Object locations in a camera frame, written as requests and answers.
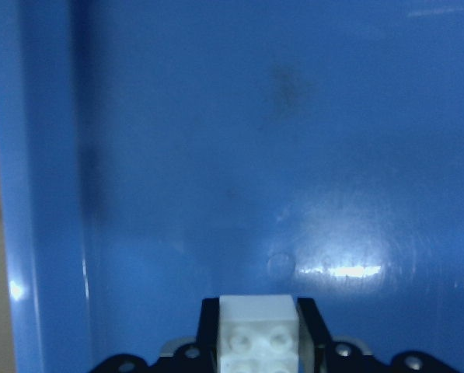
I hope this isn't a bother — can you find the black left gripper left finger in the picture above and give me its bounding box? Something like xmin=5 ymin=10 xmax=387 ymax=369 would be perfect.
xmin=196 ymin=298 xmax=220 ymax=350

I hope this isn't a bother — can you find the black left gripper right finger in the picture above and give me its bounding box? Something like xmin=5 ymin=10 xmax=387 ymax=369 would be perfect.
xmin=297 ymin=297 xmax=332 ymax=352

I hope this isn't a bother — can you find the white toy block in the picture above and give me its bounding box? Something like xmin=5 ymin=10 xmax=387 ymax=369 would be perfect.
xmin=217 ymin=295 xmax=299 ymax=372

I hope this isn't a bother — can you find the blue plastic tray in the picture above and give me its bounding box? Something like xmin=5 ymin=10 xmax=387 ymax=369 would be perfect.
xmin=0 ymin=1 xmax=464 ymax=372

